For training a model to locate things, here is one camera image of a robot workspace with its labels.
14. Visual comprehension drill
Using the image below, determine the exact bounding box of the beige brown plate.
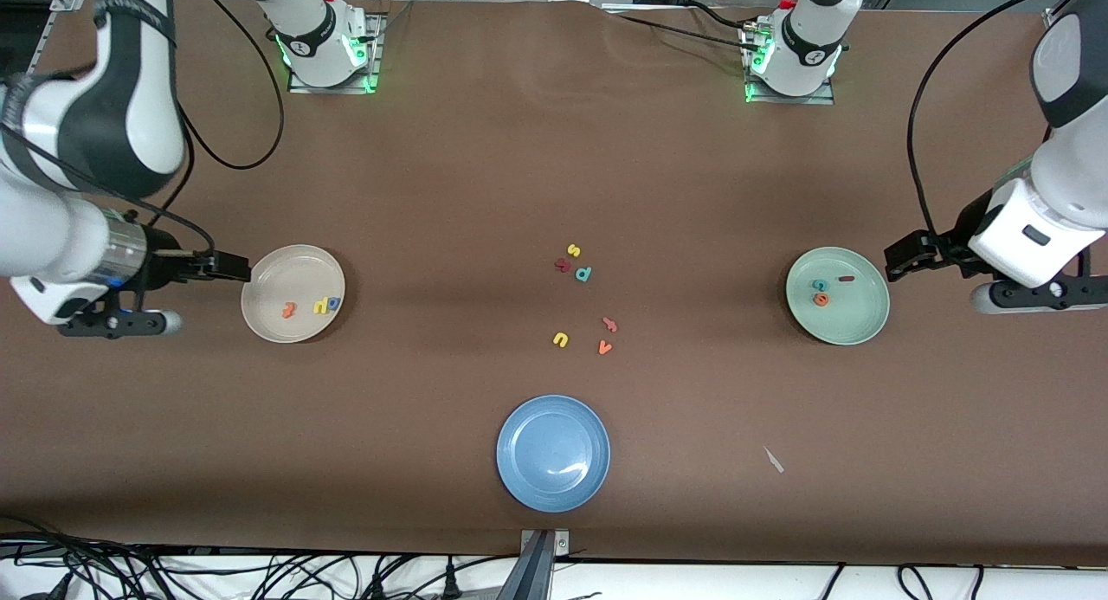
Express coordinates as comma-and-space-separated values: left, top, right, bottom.
241, 244, 347, 345

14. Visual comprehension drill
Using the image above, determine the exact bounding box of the aluminium side profile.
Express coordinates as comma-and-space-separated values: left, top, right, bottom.
23, 0, 96, 77

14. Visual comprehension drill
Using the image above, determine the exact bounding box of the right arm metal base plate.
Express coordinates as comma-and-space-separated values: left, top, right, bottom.
287, 13, 383, 95

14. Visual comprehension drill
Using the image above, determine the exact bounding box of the aluminium corner profile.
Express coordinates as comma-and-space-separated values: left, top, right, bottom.
1043, 0, 1108, 36

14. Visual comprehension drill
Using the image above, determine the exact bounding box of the long black table cable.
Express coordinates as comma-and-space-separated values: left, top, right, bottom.
616, 13, 764, 54

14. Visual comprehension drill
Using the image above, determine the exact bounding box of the short black table cable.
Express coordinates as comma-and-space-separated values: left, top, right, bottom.
684, 1, 756, 29

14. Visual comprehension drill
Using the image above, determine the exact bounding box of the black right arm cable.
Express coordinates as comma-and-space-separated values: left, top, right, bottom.
0, 0, 287, 256

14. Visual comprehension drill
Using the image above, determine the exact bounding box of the green plate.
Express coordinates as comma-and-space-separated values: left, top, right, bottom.
785, 247, 892, 347

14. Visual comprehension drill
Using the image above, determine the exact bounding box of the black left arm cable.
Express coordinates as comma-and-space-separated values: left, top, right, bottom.
906, 0, 1108, 246

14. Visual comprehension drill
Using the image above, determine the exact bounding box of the brown table cover sheet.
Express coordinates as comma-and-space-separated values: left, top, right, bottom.
0, 0, 1108, 568

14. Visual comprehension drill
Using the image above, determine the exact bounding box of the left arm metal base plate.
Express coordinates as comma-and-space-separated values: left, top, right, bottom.
744, 18, 837, 106

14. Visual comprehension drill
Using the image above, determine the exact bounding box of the looped black cable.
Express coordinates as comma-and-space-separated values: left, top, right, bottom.
896, 564, 986, 600

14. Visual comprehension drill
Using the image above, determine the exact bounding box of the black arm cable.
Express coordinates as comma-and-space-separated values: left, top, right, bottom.
0, 0, 287, 256
906, 0, 1108, 246

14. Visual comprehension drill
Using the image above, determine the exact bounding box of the black cable tangle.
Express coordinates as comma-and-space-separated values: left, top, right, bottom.
0, 515, 520, 600

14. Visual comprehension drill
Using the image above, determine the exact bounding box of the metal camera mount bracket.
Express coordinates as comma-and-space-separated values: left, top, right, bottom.
498, 528, 571, 600

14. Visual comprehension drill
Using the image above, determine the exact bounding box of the blue plate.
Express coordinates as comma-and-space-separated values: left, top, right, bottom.
496, 395, 612, 513

